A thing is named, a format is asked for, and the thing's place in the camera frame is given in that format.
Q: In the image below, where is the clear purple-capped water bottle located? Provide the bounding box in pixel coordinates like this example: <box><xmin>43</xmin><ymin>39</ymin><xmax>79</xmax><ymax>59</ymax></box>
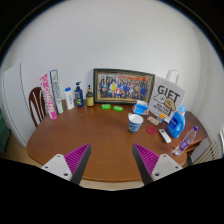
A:
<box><xmin>173</xmin><ymin>125</ymin><xmax>199</xmax><ymax>157</ymax></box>

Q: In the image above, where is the blue tissue pack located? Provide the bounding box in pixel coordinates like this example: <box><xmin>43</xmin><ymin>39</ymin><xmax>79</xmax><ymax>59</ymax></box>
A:
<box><xmin>132</xmin><ymin>99</ymin><xmax>150</xmax><ymax>117</ymax></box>

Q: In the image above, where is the small floral patterned box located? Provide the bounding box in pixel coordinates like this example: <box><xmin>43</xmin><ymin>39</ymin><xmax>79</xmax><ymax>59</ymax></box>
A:
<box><xmin>146</xmin><ymin>115</ymin><xmax>160</xmax><ymax>126</ymax></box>

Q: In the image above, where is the yellow-labelled dark pump bottle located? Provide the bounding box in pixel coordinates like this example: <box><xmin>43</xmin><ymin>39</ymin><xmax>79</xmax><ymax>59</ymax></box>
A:
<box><xmin>85</xmin><ymin>84</ymin><xmax>95</xmax><ymax>108</ymax></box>

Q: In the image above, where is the flat round red coaster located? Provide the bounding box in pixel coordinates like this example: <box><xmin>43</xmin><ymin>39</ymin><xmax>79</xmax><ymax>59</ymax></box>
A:
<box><xmin>145</xmin><ymin>125</ymin><xmax>159</xmax><ymax>136</ymax></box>

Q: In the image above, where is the blue patterned paper cup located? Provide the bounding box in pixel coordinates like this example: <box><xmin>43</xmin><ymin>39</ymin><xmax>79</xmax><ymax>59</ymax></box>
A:
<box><xmin>127</xmin><ymin>113</ymin><xmax>145</xmax><ymax>134</ymax></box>

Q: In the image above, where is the long pink box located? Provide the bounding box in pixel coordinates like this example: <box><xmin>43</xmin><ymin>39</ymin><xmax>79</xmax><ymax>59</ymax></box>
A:
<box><xmin>39</xmin><ymin>73</ymin><xmax>58</xmax><ymax>120</ymax></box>

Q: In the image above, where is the white bottle with blue cap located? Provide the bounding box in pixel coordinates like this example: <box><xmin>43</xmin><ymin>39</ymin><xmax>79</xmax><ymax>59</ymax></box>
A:
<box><xmin>64</xmin><ymin>87</ymin><xmax>75</xmax><ymax>111</ymax></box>

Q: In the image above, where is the white radiator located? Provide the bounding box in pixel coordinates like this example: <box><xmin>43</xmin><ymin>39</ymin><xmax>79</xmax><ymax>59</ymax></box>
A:
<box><xmin>192</xmin><ymin>141</ymin><xmax>222</xmax><ymax>165</ymax></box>

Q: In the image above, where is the blue detergent bottle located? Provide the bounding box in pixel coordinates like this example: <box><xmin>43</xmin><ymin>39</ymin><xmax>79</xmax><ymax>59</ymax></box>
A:
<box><xmin>166</xmin><ymin>105</ymin><xmax>187</xmax><ymax>139</ymax></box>

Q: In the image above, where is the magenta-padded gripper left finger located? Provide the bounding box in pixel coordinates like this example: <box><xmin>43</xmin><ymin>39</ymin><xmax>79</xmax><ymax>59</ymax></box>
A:
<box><xmin>40</xmin><ymin>143</ymin><xmax>92</xmax><ymax>186</ymax></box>

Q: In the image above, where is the white remote control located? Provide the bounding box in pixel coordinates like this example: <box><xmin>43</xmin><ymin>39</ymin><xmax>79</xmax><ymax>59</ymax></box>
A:
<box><xmin>158</xmin><ymin>128</ymin><xmax>172</xmax><ymax>144</ymax></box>

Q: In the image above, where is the white door panel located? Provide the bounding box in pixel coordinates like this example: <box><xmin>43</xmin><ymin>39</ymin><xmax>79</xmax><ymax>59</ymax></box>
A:
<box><xmin>1</xmin><ymin>63</ymin><xmax>33</xmax><ymax>148</ymax></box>

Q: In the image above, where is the brown wooden chair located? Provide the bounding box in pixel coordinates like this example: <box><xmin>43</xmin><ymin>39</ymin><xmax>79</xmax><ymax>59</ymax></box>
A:
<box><xmin>28</xmin><ymin>86</ymin><xmax>48</xmax><ymax>129</ymax></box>

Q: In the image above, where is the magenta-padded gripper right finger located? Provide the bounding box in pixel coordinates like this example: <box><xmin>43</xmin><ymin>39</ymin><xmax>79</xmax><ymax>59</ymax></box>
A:
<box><xmin>131</xmin><ymin>143</ymin><xmax>184</xmax><ymax>186</ymax></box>

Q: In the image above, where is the white printed paper bag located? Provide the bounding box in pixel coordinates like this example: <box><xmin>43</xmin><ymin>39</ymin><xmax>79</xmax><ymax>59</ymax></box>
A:
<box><xmin>148</xmin><ymin>69</ymin><xmax>187</xmax><ymax>124</ymax></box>

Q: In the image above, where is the dark-framed group photo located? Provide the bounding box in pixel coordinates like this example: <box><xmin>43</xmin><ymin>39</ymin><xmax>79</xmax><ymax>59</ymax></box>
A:
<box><xmin>92</xmin><ymin>68</ymin><xmax>156</xmax><ymax>105</ymax></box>

